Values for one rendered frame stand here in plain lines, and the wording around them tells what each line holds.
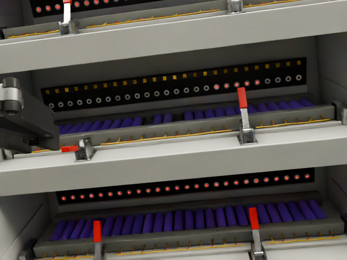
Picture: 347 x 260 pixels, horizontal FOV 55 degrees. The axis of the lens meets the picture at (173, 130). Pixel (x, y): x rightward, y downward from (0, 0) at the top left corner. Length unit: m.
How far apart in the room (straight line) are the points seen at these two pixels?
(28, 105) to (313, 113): 0.47
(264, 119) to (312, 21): 0.17
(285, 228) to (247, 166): 0.15
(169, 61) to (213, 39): 0.21
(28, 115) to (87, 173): 0.28
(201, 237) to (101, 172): 0.21
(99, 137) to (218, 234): 0.27
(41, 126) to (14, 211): 0.40
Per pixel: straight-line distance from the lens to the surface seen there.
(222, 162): 0.53
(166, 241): 0.64
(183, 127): 0.59
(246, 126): 0.54
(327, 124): 0.60
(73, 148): 0.51
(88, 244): 0.67
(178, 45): 0.53
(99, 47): 0.55
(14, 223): 0.70
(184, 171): 0.54
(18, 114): 0.27
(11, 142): 0.41
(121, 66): 0.74
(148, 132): 0.59
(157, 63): 0.73
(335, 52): 0.68
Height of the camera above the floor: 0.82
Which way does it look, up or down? 4 degrees down
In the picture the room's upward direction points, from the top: 6 degrees counter-clockwise
